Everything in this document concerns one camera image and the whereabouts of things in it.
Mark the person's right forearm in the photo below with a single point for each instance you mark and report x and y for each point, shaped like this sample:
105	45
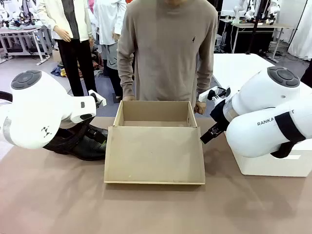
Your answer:
127	85

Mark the white storage box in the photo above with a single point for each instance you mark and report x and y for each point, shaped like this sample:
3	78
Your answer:
268	165

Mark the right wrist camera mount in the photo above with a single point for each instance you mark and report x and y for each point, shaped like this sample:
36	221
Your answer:
206	95

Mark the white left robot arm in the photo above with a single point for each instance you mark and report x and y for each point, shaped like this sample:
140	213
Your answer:
36	109

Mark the person's left hand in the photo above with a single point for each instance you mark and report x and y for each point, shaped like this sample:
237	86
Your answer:
200	108

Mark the black vertical pole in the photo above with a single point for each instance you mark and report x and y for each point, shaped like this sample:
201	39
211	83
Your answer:
253	29

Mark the mannequin in white shirt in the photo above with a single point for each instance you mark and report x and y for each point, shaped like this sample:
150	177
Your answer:
107	24

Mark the person in beige sweater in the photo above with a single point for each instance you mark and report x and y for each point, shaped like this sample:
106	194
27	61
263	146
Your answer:
165	48

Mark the person's left forearm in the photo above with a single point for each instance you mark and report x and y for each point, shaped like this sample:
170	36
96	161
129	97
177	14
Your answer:
204	87

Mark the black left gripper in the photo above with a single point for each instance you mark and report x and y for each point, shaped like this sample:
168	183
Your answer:
84	126

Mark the brown cardboard shoe box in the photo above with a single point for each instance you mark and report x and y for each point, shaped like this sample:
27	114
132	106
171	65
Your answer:
153	156

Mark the colourful clothes pile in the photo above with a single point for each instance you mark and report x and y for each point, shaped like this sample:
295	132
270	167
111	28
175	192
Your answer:
96	64

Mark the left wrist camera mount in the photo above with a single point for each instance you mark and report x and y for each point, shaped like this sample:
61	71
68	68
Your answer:
102	101

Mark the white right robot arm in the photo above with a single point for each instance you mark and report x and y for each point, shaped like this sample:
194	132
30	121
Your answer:
256	136

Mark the lab desk with equipment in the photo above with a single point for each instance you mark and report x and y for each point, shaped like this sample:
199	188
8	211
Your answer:
268	25

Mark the person's right hand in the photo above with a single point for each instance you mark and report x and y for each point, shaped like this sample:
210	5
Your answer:
128	98

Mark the white-framed lab desk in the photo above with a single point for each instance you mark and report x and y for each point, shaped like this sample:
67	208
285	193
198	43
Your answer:
22	30

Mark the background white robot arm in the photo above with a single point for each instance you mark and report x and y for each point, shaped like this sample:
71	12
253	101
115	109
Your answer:
5	17
271	9
236	9

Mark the black leather dress shoe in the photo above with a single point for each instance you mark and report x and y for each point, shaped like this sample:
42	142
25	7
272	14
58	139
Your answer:
85	152

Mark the white curtain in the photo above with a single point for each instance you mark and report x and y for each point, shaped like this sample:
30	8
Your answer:
303	36

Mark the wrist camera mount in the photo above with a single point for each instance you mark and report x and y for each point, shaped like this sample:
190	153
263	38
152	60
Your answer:
206	95
102	101

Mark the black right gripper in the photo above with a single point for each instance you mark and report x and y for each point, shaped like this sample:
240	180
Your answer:
220	117

